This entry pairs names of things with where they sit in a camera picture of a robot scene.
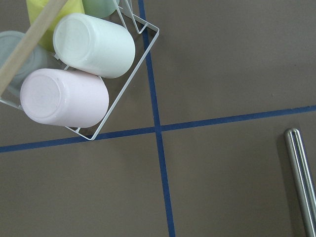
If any steel muddler black tip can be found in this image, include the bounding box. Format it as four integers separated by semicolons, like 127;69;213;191
284;128;316;237

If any green plastic cup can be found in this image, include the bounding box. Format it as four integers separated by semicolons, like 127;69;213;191
82;0;119;18

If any yellow plastic cup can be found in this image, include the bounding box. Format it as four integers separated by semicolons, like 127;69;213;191
26;0;84;52

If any wooden rack handle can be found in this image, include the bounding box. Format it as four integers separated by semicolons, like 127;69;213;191
0;0;67;94

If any pink plastic cup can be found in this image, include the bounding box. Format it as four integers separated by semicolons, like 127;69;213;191
20;69;109;128

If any white wire cup rack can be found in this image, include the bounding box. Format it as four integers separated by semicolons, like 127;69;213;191
0;0;160;142

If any white plastic cup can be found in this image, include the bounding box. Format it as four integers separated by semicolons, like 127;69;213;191
53;13;136;79

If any grey plastic cup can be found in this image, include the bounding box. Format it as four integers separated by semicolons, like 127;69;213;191
0;31;61;97

